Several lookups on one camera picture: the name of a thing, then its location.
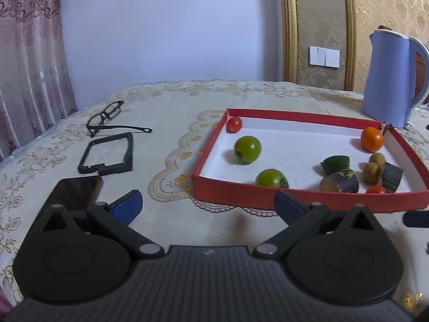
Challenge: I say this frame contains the black eyeglasses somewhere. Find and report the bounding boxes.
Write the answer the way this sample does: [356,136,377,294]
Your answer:
[86,101,153,138]

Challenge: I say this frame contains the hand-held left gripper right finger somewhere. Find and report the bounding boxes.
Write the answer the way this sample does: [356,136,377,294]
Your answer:
[253,191,390,259]

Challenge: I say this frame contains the green tomato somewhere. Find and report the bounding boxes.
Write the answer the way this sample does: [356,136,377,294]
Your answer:
[234,136,262,164]
[256,169,290,189]

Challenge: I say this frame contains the white wall switch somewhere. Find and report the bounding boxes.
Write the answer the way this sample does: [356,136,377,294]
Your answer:
[309,45,340,68]

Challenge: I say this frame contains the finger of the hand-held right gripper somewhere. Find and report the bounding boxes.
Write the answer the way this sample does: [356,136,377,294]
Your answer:
[403,211,429,229]

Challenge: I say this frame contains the red-edged white tray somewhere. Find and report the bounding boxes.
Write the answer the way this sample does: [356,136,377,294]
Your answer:
[192,108,429,214]

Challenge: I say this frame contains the dark green fruit piece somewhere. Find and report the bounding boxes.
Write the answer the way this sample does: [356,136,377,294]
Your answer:
[321,155,351,175]

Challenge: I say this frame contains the black smartphone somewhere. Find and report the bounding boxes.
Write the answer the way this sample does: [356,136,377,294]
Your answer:
[45,175,104,214]

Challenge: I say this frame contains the dark sugarcane piece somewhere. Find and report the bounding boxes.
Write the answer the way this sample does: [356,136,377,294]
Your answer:
[319,169,359,194]
[381,162,405,194]

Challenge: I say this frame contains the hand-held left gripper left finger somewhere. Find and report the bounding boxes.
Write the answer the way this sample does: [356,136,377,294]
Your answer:
[36,190,165,259]

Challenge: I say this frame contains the gold framed wall panel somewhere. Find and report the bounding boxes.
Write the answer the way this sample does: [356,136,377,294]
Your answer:
[280,0,358,92]

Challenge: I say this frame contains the blue electric kettle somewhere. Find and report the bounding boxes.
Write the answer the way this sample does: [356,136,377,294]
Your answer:
[361,29,429,128]

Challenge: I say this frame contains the orange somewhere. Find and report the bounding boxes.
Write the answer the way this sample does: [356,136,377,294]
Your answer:
[361,127,385,152]

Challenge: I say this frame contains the black phone case frame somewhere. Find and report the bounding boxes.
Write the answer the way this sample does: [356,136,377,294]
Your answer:
[78,132,134,176]

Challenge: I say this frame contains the pink patterned curtain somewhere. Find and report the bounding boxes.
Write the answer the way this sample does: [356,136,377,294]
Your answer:
[0,0,78,162]

